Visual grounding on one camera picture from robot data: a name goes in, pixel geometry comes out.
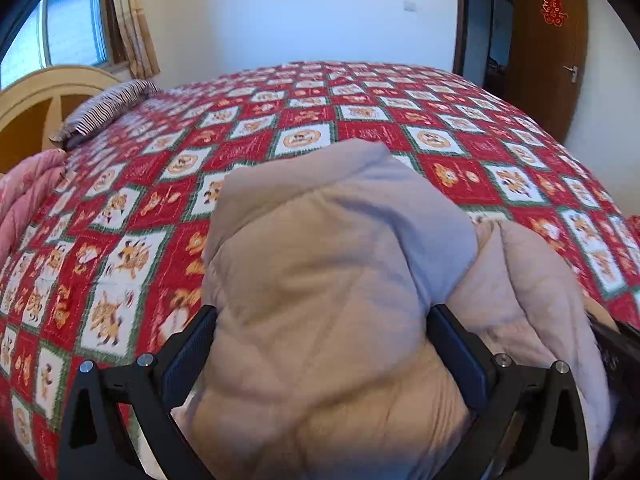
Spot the window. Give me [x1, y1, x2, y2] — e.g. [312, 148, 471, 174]
[0, 0, 114, 89]

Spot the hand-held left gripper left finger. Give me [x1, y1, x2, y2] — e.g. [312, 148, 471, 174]
[57, 304, 219, 480]

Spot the pink folded quilt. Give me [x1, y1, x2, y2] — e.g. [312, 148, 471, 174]
[0, 151, 69, 261]

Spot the striped pillow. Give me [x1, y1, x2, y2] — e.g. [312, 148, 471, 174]
[49, 79, 162, 150]

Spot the beige patterned curtain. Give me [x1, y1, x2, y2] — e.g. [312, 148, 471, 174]
[110, 0, 161, 80]

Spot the red patchwork printed quilt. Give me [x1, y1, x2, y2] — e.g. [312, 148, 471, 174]
[0, 61, 640, 480]

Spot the brown wooden door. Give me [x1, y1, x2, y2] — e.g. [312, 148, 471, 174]
[510, 0, 589, 144]

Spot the cream wooden headboard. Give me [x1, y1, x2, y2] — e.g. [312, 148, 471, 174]
[0, 65, 124, 174]

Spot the beige padded jacket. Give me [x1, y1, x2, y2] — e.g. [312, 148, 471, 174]
[170, 138, 621, 480]

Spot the red paper door decoration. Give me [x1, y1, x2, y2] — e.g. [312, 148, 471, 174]
[540, 0, 569, 26]

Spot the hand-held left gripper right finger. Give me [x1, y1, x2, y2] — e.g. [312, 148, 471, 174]
[426, 304, 591, 480]

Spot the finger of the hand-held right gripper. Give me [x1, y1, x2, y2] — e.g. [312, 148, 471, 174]
[586, 310, 640, 378]

